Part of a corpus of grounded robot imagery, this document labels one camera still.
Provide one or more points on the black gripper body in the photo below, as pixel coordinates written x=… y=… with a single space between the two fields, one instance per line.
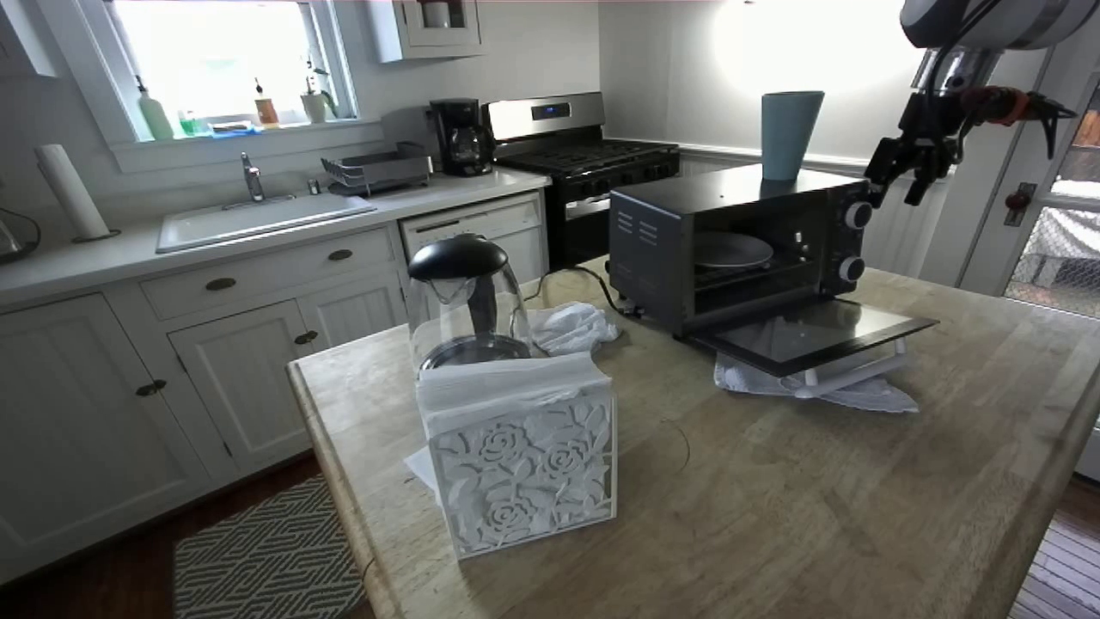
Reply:
x=924 y=148

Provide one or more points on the black oven knob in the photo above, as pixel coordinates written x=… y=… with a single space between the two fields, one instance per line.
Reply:
x=858 y=214
x=850 y=271

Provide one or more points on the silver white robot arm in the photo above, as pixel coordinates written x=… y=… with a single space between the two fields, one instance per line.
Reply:
x=953 y=95

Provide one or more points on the black toaster oven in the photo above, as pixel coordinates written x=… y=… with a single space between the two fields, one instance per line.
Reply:
x=782 y=318

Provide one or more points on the grey plate inside oven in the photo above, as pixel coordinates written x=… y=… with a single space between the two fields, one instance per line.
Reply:
x=733 y=251

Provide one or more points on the white paned door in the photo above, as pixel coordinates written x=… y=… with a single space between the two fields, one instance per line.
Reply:
x=990 y=212

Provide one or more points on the teal plastic cup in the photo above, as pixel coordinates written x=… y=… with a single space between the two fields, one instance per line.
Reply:
x=784 y=133

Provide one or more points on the white crumpled cloth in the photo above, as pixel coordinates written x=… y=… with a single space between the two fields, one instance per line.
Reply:
x=853 y=383

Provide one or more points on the stainless steel stove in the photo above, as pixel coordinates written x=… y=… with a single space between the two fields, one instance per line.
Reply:
x=561 y=138

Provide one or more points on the white dishwasher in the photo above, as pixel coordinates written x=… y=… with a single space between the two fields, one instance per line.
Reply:
x=513 y=224

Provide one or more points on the black coffee maker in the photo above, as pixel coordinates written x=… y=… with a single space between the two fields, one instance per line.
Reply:
x=462 y=133

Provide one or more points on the glass electric kettle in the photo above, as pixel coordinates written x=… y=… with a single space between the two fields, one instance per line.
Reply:
x=464 y=304

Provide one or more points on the white floral napkin holder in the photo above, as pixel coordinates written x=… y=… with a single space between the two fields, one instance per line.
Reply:
x=520 y=447

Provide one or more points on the dish drying rack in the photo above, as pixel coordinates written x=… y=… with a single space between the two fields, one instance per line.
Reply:
x=380 y=172

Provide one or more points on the orange soap bottle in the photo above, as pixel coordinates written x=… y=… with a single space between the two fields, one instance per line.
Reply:
x=265 y=108

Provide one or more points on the chrome faucet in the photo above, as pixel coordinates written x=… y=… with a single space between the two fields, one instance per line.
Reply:
x=252 y=180

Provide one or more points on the white kitchen sink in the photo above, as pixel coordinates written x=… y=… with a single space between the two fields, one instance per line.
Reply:
x=201 y=227

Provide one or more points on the green soap bottle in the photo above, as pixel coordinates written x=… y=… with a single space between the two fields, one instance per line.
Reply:
x=153 y=114

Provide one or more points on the patterned floor mat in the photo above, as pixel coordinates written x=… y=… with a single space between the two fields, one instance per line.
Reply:
x=281 y=557

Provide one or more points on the white base cabinets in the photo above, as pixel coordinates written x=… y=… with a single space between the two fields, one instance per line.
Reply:
x=135 y=383

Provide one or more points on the paper towel roll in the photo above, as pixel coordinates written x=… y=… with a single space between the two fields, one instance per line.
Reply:
x=72 y=196

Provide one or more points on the white wall cabinet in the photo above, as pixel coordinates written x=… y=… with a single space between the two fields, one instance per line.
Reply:
x=425 y=29

